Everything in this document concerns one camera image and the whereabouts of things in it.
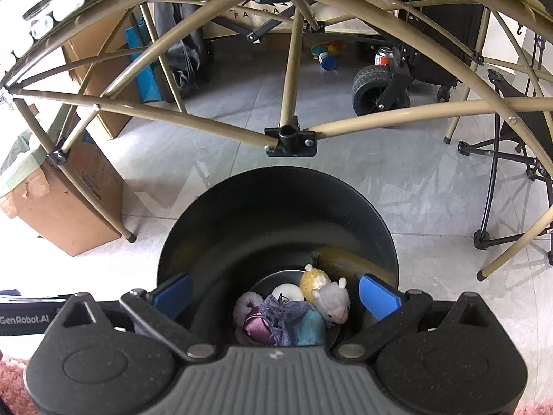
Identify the black trash bin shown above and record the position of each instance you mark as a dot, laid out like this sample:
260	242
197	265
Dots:
259	207

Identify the cardboard box with liner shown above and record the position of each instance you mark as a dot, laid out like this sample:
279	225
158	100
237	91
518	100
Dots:
65	207

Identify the purple plush toy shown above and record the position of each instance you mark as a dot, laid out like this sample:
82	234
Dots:
246	304

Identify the open cardboard box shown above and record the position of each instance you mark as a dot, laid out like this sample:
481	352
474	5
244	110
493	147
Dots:
112	82

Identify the grey sheep plush toy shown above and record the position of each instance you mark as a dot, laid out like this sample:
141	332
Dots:
332	300

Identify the olive folding table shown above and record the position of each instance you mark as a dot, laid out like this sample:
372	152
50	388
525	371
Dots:
292	73

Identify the green plastic liner bag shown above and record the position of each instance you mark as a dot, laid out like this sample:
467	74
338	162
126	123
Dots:
17	168

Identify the yellow and white plush toy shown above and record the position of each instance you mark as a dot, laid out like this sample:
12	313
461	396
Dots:
313	283

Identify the black folding chair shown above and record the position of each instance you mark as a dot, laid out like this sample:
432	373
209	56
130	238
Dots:
522	129

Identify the beige canvas wagon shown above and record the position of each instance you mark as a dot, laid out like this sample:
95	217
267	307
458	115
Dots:
345	17

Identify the light blue plush toy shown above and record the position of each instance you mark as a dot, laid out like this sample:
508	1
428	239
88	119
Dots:
311	328

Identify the red spray can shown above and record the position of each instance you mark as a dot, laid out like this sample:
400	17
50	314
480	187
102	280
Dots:
384	56

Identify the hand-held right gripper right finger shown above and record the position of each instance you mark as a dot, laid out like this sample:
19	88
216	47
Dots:
380	298

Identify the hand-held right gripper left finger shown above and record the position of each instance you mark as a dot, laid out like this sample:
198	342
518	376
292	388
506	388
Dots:
173	296

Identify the clear jar with black lid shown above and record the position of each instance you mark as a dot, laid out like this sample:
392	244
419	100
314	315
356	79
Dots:
39	8

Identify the dark fabric bag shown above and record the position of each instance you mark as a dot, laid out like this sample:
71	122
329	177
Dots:
185	52

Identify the white foam cylinder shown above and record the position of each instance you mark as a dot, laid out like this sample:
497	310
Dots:
287	292

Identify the blue plastic board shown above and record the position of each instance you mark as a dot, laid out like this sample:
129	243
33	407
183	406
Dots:
147	78

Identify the purple satin pouch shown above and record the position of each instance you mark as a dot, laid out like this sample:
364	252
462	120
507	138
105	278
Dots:
255	326

